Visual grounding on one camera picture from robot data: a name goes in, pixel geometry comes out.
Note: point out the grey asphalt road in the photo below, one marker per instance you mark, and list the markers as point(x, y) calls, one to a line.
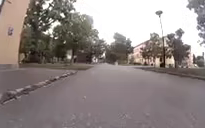
point(116, 96)

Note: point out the pale pink building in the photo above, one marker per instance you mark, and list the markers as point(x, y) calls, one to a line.
point(138, 53)

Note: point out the grass strip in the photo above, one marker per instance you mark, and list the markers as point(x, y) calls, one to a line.
point(56, 66)

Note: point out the row of trees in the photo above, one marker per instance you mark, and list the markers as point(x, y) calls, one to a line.
point(60, 33)

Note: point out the street lamp pole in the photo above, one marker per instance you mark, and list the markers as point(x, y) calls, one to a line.
point(162, 36)

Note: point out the grey stone kerb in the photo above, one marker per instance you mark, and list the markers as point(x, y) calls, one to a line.
point(26, 87)

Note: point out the grass verge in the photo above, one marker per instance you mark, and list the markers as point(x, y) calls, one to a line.
point(190, 72)

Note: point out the grey asphalt pavement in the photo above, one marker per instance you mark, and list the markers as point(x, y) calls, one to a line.
point(13, 78)

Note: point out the orange building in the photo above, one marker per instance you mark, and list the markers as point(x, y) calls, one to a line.
point(8, 30)

